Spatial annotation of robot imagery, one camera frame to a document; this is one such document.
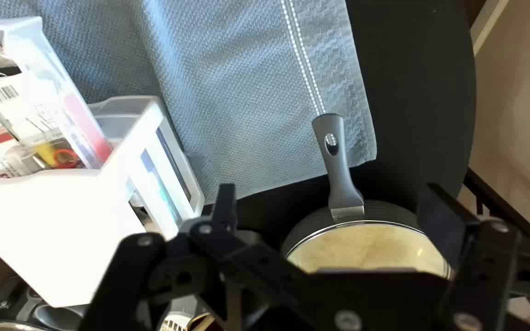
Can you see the clear plastic drawer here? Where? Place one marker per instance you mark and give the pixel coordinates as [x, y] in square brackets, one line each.
[45, 92]

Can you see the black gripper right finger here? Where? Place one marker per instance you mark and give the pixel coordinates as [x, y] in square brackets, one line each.
[487, 269]

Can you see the light blue towel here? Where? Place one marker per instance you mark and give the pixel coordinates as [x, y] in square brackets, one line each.
[240, 80]

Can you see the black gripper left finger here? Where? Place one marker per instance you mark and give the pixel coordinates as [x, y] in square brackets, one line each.
[156, 269]

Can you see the dark metal chair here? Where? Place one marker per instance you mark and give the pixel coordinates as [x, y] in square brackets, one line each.
[498, 203]

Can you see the white plastic drawer cabinet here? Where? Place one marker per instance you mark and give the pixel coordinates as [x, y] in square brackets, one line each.
[51, 227]

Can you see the grey mug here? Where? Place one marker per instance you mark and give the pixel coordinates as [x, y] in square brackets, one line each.
[56, 317]

